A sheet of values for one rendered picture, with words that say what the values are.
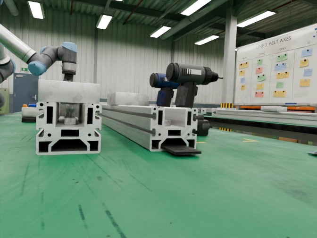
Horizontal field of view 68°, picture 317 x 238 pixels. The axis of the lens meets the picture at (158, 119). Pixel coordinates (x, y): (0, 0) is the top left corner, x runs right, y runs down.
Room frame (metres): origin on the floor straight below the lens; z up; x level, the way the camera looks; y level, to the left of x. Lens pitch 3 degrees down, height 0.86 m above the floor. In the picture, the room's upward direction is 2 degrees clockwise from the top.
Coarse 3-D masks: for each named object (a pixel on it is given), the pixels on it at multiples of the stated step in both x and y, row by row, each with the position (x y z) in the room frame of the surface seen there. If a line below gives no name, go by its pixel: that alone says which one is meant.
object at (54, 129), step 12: (36, 108) 0.37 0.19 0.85; (48, 108) 0.40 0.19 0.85; (84, 108) 0.40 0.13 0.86; (96, 108) 0.40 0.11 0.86; (36, 120) 0.37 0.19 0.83; (48, 120) 0.41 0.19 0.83; (60, 120) 0.51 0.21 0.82; (72, 120) 0.42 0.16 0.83; (84, 120) 0.39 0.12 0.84; (96, 120) 0.40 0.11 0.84; (48, 132) 0.37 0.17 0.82; (60, 132) 0.38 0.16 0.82; (72, 132) 0.44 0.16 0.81; (84, 132) 0.39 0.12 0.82; (96, 132) 0.43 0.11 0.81; (36, 144) 0.37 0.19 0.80; (48, 144) 0.44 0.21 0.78; (60, 144) 0.44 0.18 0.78; (72, 144) 0.45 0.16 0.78; (84, 144) 0.45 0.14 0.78; (96, 144) 0.43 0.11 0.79
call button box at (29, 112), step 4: (24, 108) 0.92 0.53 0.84; (28, 108) 0.93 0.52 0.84; (32, 108) 0.93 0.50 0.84; (24, 112) 0.92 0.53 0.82; (28, 112) 0.93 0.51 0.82; (32, 112) 0.93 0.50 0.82; (36, 112) 0.94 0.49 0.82; (40, 112) 0.94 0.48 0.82; (24, 116) 0.92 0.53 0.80; (28, 116) 0.93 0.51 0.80; (32, 116) 0.93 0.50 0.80; (24, 120) 0.92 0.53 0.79; (28, 120) 0.93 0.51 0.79; (32, 120) 0.93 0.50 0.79
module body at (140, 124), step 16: (112, 112) 0.80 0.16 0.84; (128, 112) 0.64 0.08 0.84; (144, 112) 0.47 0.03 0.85; (160, 112) 0.45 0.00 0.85; (176, 112) 0.50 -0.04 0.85; (192, 112) 0.47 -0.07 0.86; (112, 128) 0.79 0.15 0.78; (128, 128) 0.59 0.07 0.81; (144, 128) 0.50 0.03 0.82; (160, 128) 0.44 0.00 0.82; (176, 128) 0.45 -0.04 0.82; (192, 128) 0.47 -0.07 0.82; (144, 144) 0.46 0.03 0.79; (160, 144) 0.44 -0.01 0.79; (192, 144) 0.48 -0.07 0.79
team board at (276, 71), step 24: (240, 48) 4.11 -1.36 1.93; (264, 48) 3.61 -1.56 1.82; (288, 48) 3.23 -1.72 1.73; (312, 48) 2.92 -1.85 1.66; (240, 72) 4.07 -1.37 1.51; (264, 72) 3.59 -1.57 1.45; (288, 72) 3.20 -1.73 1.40; (312, 72) 2.90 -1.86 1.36; (240, 96) 4.04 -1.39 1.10; (264, 96) 3.56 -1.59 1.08; (288, 96) 3.18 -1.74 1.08; (312, 96) 2.88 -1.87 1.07; (312, 144) 2.87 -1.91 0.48
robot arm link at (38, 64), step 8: (0, 24) 1.13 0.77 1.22; (0, 32) 1.10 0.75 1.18; (8, 32) 1.13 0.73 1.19; (0, 40) 1.11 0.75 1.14; (8, 40) 1.12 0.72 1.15; (16, 40) 1.14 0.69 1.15; (8, 48) 1.13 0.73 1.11; (16, 48) 1.13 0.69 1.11; (24, 48) 1.15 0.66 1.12; (24, 56) 1.15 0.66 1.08; (32, 56) 1.16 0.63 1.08; (40, 56) 1.19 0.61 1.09; (48, 56) 1.22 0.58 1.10; (32, 64) 1.15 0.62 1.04; (40, 64) 1.16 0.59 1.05; (48, 64) 1.21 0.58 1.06; (32, 72) 1.18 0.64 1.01; (40, 72) 1.17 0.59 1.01
